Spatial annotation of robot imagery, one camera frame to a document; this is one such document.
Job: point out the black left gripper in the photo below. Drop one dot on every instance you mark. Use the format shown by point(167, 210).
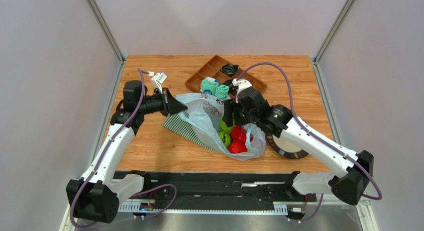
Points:
point(165, 102)

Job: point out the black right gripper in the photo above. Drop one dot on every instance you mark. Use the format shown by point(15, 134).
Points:
point(239, 110)

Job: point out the green custard apple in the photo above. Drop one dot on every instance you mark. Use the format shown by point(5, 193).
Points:
point(224, 127)

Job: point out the red bell pepper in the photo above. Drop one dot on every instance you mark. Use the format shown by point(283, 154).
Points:
point(238, 134)

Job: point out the green watermelon toy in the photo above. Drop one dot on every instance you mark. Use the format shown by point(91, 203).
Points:
point(225, 138)

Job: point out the light blue printed plastic bag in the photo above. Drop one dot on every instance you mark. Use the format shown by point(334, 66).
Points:
point(204, 114)

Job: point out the orange red wrinkled fruit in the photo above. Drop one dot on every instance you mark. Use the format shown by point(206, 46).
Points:
point(237, 147)

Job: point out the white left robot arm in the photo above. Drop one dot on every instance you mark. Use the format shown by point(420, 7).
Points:
point(94, 197)

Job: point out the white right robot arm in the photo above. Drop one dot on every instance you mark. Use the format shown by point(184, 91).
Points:
point(349, 173)

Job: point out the green white striped cloth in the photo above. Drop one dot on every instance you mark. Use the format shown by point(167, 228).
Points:
point(179, 126)

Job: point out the teal white sock pair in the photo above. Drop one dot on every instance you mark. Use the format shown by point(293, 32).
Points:
point(212, 86)

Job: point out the brown wooden divided tray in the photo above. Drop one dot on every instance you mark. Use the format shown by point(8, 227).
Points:
point(218, 68)

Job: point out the black round plate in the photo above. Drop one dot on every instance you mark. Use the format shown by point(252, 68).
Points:
point(285, 148)

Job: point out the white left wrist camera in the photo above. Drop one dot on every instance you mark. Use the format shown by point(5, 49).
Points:
point(157, 80)

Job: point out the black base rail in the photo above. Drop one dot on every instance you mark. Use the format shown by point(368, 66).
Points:
point(221, 193)

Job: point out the left aluminium frame post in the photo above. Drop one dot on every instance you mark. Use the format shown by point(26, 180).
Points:
point(96, 11)

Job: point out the aluminium frame post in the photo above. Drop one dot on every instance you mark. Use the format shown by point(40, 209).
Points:
point(96, 11)
point(341, 17)

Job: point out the right aluminium frame post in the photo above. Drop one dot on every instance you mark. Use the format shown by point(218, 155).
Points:
point(341, 17)

